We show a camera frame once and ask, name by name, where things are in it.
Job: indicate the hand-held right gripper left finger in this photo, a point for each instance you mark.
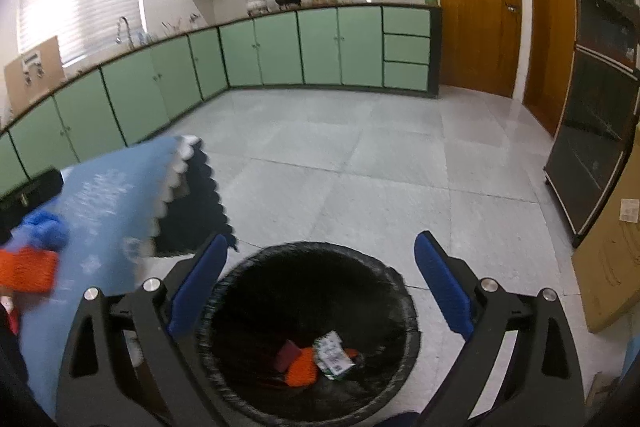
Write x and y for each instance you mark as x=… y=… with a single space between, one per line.
x=200 y=287

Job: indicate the orange foam net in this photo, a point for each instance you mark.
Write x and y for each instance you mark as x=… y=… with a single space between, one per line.
x=27 y=272
x=301 y=369

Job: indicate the blue patterned tablecloth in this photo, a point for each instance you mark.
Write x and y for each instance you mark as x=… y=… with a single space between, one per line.
x=110 y=207

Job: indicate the black trash bin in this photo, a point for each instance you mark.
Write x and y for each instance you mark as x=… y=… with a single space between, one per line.
x=240 y=307

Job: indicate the black glass cabinet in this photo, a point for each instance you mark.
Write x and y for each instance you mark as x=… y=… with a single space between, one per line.
x=595 y=107

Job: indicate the white pot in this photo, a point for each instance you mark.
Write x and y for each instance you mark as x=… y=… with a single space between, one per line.
x=257 y=3

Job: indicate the large cardboard sheet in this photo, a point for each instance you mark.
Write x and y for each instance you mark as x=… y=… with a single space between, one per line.
x=610 y=267

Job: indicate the green and white milk carton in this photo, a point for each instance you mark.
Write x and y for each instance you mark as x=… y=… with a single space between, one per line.
x=330 y=357

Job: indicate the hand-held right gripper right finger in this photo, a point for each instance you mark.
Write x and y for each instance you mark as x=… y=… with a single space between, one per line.
x=442 y=287

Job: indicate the metal faucet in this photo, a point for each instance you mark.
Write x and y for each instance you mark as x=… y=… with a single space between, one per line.
x=122 y=29

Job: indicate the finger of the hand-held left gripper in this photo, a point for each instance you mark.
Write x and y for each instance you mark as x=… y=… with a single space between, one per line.
x=45 y=227

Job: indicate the green base cabinets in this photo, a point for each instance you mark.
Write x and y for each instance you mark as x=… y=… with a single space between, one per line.
x=125 y=97

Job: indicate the cardboard box on counter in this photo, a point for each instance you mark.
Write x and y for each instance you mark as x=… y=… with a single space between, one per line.
x=37 y=77

